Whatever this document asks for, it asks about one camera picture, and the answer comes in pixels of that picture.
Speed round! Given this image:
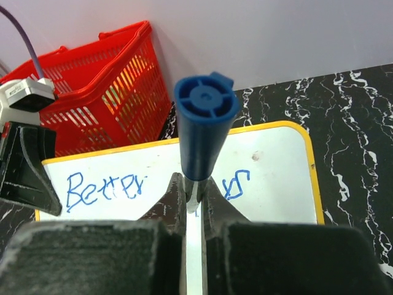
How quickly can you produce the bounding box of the white whiteboard with orange frame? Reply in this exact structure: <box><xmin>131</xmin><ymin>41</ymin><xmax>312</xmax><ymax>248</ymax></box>
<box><xmin>44</xmin><ymin>121</ymin><xmax>324</xmax><ymax>294</ymax></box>

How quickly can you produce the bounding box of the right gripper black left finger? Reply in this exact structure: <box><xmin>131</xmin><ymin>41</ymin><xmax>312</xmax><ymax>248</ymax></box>
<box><xmin>1</xmin><ymin>173</ymin><xmax>187</xmax><ymax>294</ymax></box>

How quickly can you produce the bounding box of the red plastic shopping basket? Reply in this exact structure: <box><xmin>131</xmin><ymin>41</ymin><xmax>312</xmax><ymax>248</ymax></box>
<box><xmin>0</xmin><ymin>20</ymin><xmax>172</xmax><ymax>158</ymax></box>

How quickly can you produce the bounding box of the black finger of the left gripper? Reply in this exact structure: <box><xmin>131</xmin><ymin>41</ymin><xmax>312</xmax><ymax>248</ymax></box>
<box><xmin>1</xmin><ymin>122</ymin><xmax>62</xmax><ymax>216</ymax></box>

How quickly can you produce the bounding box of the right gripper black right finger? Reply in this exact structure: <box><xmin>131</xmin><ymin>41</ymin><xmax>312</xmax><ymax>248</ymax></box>
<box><xmin>201</xmin><ymin>179</ymin><xmax>390</xmax><ymax>294</ymax></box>

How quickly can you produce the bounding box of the blue capped whiteboard marker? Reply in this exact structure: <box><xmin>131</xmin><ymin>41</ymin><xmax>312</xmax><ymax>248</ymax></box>
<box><xmin>174</xmin><ymin>72</ymin><xmax>240</xmax><ymax>213</ymax></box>

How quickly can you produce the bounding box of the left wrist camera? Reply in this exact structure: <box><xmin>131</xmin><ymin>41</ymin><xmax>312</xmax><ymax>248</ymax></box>
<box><xmin>1</xmin><ymin>78</ymin><xmax>56</xmax><ymax>127</ymax></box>

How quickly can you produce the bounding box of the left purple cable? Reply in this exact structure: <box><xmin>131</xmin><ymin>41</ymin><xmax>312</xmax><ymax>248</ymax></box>
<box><xmin>0</xmin><ymin>5</ymin><xmax>45</xmax><ymax>81</ymax></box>

